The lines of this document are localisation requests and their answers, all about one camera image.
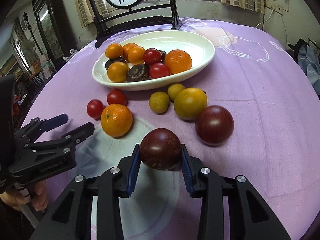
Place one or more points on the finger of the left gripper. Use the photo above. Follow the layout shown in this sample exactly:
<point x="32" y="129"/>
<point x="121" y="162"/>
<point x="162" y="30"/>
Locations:
<point x="36" y="127"/>
<point x="68" y="140"/>

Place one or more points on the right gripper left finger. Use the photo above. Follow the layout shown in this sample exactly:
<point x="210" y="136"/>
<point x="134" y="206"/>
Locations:
<point x="70" y="216"/>

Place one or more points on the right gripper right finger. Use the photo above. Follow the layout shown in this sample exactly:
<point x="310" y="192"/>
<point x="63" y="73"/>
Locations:
<point x="250" y="217"/>

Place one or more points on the red cherry tomato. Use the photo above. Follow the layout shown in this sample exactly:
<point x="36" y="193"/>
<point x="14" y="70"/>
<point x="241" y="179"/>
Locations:
<point x="158" y="70"/>
<point x="152" y="56"/>
<point x="116" y="96"/>
<point x="95" y="108"/>

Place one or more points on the wrinkled orange mandarin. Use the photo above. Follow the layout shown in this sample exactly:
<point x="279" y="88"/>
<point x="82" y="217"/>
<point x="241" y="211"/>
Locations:
<point x="116" y="120"/>

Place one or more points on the small orange kumquat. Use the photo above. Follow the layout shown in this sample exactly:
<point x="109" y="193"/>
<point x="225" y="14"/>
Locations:
<point x="117" y="72"/>

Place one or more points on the dark water chestnut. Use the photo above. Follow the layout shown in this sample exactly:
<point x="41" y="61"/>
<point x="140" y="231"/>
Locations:
<point x="111" y="61"/>
<point x="163" y="53"/>
<point x="138" y="73"/>

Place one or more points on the dark purple plum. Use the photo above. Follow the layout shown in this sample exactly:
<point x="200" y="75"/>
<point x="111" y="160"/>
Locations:
<point x="160" y="149"/>
<point x="215" y="125"/>

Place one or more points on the small yellow-green lime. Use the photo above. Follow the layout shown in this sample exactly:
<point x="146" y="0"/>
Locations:
<point x="174" y="89"/>
<point x="159" y="102"/>

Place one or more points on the small orange mandarin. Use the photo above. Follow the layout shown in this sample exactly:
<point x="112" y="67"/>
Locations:
<point x="114" y="51"/>

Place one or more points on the yellow-orange citrus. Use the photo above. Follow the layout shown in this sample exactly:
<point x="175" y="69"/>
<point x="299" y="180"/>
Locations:
<point x="135" y="55"/>

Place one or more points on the small orange citrus back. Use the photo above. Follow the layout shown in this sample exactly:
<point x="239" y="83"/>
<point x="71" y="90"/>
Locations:
<point x="126" y="48"/>

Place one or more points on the large yellow orange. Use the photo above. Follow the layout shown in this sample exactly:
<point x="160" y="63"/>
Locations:
<point x="189" y="103"/>

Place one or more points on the large orange mandarin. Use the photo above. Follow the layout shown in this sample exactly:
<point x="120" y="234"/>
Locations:
<point x="178" y="61"/>

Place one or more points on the person's left hand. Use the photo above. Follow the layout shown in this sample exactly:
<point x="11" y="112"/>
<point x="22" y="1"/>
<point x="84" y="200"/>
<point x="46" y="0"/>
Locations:
<point x="38" y="197"/>

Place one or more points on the white plastic bag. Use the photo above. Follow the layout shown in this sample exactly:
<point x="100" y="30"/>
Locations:
<point x="73" y="52"/>

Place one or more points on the purple printed tablecloth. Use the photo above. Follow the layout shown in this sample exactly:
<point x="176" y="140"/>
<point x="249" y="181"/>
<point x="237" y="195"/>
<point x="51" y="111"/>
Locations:
<point x="275" y="142"/>

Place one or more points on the left beige curtain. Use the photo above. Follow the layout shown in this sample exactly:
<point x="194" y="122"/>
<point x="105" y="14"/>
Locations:
<point x="85" y="11"/>

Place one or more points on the dark framed mirror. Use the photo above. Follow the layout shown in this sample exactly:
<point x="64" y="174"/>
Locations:
<point x="55" y="29"/>

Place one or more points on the white oval plate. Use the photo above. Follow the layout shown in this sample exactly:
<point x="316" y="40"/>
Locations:
<point x="198" y="47"/>

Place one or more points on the blue clothes pile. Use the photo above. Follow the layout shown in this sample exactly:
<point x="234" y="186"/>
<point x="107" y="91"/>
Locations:
<point x="309" y="63"/>

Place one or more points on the wall power outlet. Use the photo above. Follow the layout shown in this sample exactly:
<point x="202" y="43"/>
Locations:
<point x="274" y="6"/>

